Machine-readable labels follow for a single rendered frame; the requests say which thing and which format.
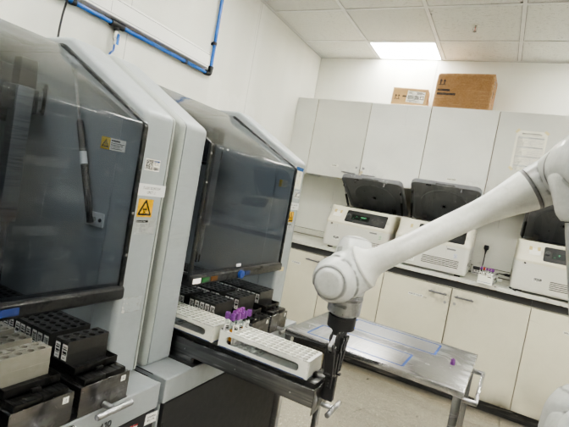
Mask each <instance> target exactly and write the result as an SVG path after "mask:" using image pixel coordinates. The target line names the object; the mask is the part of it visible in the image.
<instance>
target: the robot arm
mask: <svg viewBox="0 0 569 427"><path fill-rule="evenodd" d="M550 205H554V210H555V214H556V216H557V217H558V218H559V220H560V221H565V240H566V277H567V295H568V315H569V135H568V136H566V137H564V138H563V139H561V140H560V141H558V142H557V143H556V144H555V145H554V146H553V148H552V149H551V150H550V151H549V152H547V153H546V154H545V155H544V156H543V157H541V158H540V159H539V160H537V161H535V162H534V163H532V164H530V165H528V166H527V167H526V168H524V169H522V170H520V171H518V172H516V173H515V174H514V175H513V176H511V177H510V178H509V179H507V180H505V181H504V182H502V183H501V184H499V185H498V186H496V187H495V188H494V189H492V190H491V191H489V192H487V193H486V194H484V195H482V196H481V197H479V198H478V199H476V200H474V201H472V202H470V203H468V204H466V205H464V206H462V207H460V208H458V209H456V210H454V211H452V212H450V213H448V214H446V215H444V216H442V217H439V218H437V219H435V220H433V221H431V222H429V223H427V224H425V225H423V226H421V227H419V228H417V229H415V230H413V231H411V232H409V233H406V234H405V235H403V236H400V237H398V238H396V239H394V240H392V241H388V242H386V243H385V244H382V245H380V246H377V247H373V248H372V244H371V242H370V241H368V240H367V239H365V238H362V237H360V236H343V237H342V239H341V240H340V242H339V244H338V246H337V247H336V249H335V253H333V254H332V255H331V256H328V257H326V258H324V259H323V260H321V261H320V262H319V263H318V265H317V266H316V268H315V269H314V271H313V275H312V283H313V284H314V287H315V290H316V292H317V293H318V295H319V296H320V297H321V298H322V299H323V300H324V301H326V302H328V306H327V309H328V310H329V316H328V322H327V325H328V327H329V328H331V329H332V333H331V334H330V336H329V343H326V344H325V349H326V352H325V361H324V370H323V375H325V379H324V384H323V393H322V397H321V398H322V399H324V400H326V401H329V402H332V401H333V400H334V392H335V387H336V382H337V378H338V376H340V375H341V373H339V371H341V366H342V363H343V359H344V356H345V349H346V346H347V343H348V340H349V339H350V336H349V335H347V333H349V332H352V331H354V330H355V326H356V318H357V317H359V316H360V313H361V309H362V302H363V297H364V293H365V291H367V290H369V289H371V288H373V287H374V286H375V285H376V281H377V278H378V277H379V276H380V275H381V274H382V273H383V272H385V271H386V270H388V269H391V268H393V267H394V266H396V265H397V264H399V263H402V262H404V261H406V260H408V259H410V258H413V257H415V256H417V255H418V254H421V253H423V252H426V251H427V250H430V249H432V248H434V247H437V246H439V245H441V244H443V243H445V242H447V241H450V240H452V239H454V238H457V237H458V236H461V235H463V234H466V233H467V232H469V231H471V230H475V229H477V228H478V227H481V226H483V225H487V224H489V223H492V222H495V221H497V220H500V219H505V218H509V217H511V216H515V215H518V214H524V213H527V212H532V211H535V210H539V209H541V208H545V207H548V206H550ZM538 427H569V384H566V385H564V386H560V387H558V388H557V389H556V390H555V391H554V392H553V393H552V394H551V395H550V396H549V398H548V399H547V400H546V402H545V404H544V406H543V409H542V412H541V415H540V418H539V424H538Z"/></svg>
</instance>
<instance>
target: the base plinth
mask: <svg viewBox="0 0 569 427"><path fill-rule="evenodd" d="M293 342H295V343H297V344H300V345H303V346H305V347H309V348H311V349H314V350H317V351H320V352H322V353H323V354H324V350H325V348H322V347H318V346H316V345H313V344H311V343H308V342H306V341H302V340H300V339H297V338H295V337H294V340H293ZM343 361H345V362H347V363H351V364H354V365H356V366H358V367H361V368H364V369H367V370H370V371H373V372H375V373H378V374H381V375H384V376H387V377H390V378H391V379H394V380H398V381H401V382H403V383H406V384H408V385H413V386H415V387H417V388H420V389H423V390H425V391H429V392H432V393H434V394H437V395H439V396H442V397H446V398H449V399H450V400H452V397H453V396H452V395H450V394H447V393H445V392H442V391H438V390H436V389H434V388H431V387H428V386H426V385H422V384H420V383H417V382H415V381H412V380H409V379H406V378H403V377H401V376H399V375H396V374H392V373H390V372H387V371H385V370H382V369H378V368H376V367H373V366H371V365H368V364H366V363H362V362H360V361H357V360H355V359H352V358H348V357H346V356H344V359H343ZM467 405H468V404H467ZM468 406H470V407H473V408H476V409H479V410H482V411H484V412H487V413H491V414H493V415H496V416H499V417H501V418H503V419H508V420H510V421H512V422H515V423H518V424H522V425H524V426H527V427H538V424H539V420H537V419H532V418H529V417H527V416H525V415H522V414H519V413H515V412H512V411H511V410H507V409H505V408H501V407H498V406H495V405H493V404H490V403H487V402H484V401H481V400H478V405H477V406H476V407H474V406H471V405H468Z"/></svg>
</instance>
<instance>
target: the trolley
mask: <svg viewBox="0 0 569 427"><path fill-rule="evenodd" d="M328 316H329V312H327V313H323V314H321V315H318V316H317V317H314V318H312V319H309V320H306V321H304V322H301V323H299V324H296V325H293V326H291V327H289V328H287V329H285V339H286V340H288V341H293V340H294V337H295V338H297V339H300V340H302V341H306V342H308V343H311V344H313V345H316V346H318V347H322V348H325V344H326V343H329V336H330V334H331V333H332V329H331V328H329V327H328V325H327V322H328ZM347 335H349V336H350V339H349V340H348V343H347V346H346V349H345V356H346V357H348V358H352V359H355V360H357V361H360V362H362V363H366V364H368V365H371V366H373V367H376V368H378V369H382V370H385V371H387V372H390V373H392V374H396V375H399V376H401V377H403V378H406V379H409V380H412V381H415V382H417V383H420V384H422V385H426V386H428V387H431V388H434V389H436V390H438V391H442V392H445V393H447V394H450V395H452V396H453V397H452V402H451V406H450V414H449V418H448V423H447V426H446V427H462V426H463V421H464V417H465V412H466V409H467V404H468V405H471V406H474V407H476V406H477V405H478V400H479V397H480V393H481V390H482V387H483V381H484V377H485V372H483V371H480V370H478V369H475V364H476V362H477V359H478V355H477V354H475V353H472V352H467V351H464V350H461V349H459V348H456V347H451V346H448V345H445V344H443V343H440V342H437V341H432V340H429V339H427V338H423V337H421V336H418V335H413V334H411V333H407V332H405V331H402V330H397V329H394V328H391V327H389V326H386V325H383V324H378V323H375V322H373V321H370V320H367V319H362V318H359V317H357V318H356V326H355V330H354V331H352V332H349V333H347ZM452 358H454V359H455V360H456V363H455V365H451V364H450V360H451V359H452ZM473 374H477V375H480V376H481V377H480V381H479V383H478V388H477V391H476V395H475V397H474V400H472V399H470V398H468V397H469V392H470V388H471V384H472V377H473ZM282 399H283V397H282V396H280V395H278V394H275V393H274V398H273V406H272V412H271V416H270V421H269V426H268V427H278V422H279V414H280V409H281V404H282ZM320 409H321V407H320V408H319V409H318V410H317V411H316V412H315V413H314V414H313V415H312V422H311V426H310V427H318V418H319V414H320Z"/></svg>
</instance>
